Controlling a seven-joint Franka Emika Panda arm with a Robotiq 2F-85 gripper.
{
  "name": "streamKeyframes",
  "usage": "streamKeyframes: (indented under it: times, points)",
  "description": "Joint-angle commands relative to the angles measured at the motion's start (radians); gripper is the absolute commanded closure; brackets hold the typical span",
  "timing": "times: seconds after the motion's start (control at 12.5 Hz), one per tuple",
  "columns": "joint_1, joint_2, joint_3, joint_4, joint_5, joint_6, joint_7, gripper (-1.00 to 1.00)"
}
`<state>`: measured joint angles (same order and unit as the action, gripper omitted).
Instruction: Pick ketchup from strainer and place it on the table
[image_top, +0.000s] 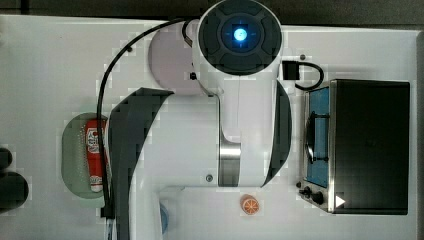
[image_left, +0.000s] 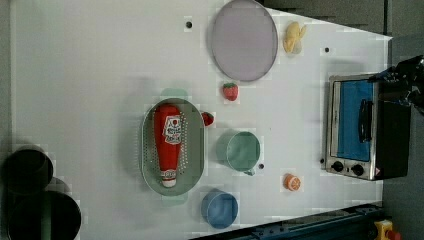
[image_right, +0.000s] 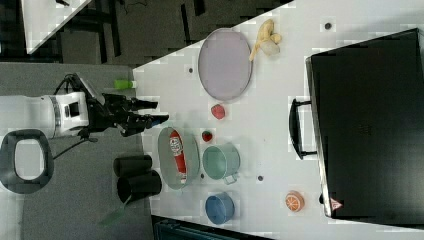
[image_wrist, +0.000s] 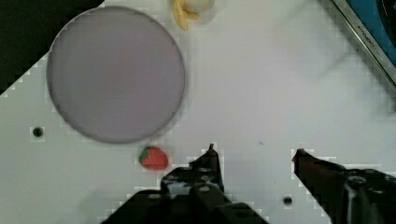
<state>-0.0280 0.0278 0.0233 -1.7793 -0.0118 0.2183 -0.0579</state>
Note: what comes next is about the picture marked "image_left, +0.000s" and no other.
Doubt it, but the red ketchup bottle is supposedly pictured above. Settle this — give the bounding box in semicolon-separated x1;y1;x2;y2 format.
154;104;182;188

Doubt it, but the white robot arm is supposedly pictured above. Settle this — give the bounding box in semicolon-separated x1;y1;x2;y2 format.
1;147;82;240

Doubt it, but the green oval strainer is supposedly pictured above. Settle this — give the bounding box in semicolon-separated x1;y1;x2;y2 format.
140;88;205;206

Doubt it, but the red toy strawberry lower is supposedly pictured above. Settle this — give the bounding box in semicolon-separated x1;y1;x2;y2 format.
201;112;214;126

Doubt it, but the red toy strawberry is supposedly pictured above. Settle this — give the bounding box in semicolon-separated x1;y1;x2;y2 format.
223;83;239;101
201;112;214;126

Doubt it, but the red toy strawberry upper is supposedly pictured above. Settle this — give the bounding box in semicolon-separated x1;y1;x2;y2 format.
223;83;239;101

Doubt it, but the green mug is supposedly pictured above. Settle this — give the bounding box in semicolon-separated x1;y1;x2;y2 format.
216;130;261;176

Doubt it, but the grey round plate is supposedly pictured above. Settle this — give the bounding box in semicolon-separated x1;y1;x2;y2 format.
211;0;278;81

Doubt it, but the blue cup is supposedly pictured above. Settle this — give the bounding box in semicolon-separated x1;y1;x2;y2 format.
201;189;238;229

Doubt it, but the orange slice toy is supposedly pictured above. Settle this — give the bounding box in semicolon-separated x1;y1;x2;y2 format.
283;174;301;191

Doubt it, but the yellow toy banana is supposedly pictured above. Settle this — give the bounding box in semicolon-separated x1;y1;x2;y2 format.
283;22;307;54

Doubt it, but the silver black toaster oven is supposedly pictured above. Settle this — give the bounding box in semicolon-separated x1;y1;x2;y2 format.
325;75;411;181

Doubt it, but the yellow red clamp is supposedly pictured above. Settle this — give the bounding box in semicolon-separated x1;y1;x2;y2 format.
374;220;402;240

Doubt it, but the blue metal frame rail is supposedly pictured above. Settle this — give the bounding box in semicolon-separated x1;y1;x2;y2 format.
191;204;385;240

